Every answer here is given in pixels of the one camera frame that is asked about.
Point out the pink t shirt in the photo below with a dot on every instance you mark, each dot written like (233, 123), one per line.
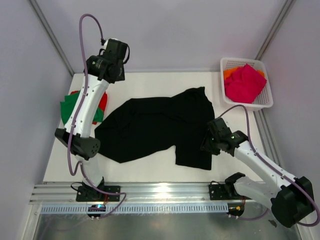
(244, 85)

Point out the orange t shirt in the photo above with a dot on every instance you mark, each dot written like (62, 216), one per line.
(227, 73)

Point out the frame post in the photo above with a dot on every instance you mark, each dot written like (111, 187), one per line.
(275, 27)
(50, 34)

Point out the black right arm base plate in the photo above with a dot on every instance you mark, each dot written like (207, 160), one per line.
(219, 191)

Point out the grey slotted cable duct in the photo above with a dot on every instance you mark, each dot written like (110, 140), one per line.
(135, 208)

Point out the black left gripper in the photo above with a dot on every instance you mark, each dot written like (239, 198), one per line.
(122, 65)

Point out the black t shirt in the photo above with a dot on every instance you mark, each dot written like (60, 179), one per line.
(143, 126)

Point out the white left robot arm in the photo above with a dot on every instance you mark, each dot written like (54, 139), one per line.
(99, 72)

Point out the red t shirt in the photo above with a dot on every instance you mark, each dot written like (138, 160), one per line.
(102, 102)

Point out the aluminium front rail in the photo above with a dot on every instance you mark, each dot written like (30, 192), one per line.
(136, 192)

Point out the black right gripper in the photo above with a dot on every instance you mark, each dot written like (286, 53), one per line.
(206, 146)

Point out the white plastic basket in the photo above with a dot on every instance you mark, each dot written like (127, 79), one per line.
(264, 99)

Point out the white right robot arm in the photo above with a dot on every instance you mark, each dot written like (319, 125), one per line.
(289, 198)

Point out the left rear frame post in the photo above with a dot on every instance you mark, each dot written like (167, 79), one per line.
(50, 34)

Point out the green t shirt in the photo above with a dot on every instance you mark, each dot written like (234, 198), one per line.
(67, 110)

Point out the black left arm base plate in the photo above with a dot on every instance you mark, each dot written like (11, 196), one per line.
(88, 194)

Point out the right rear frame post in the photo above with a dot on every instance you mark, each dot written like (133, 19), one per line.
(275, 27)

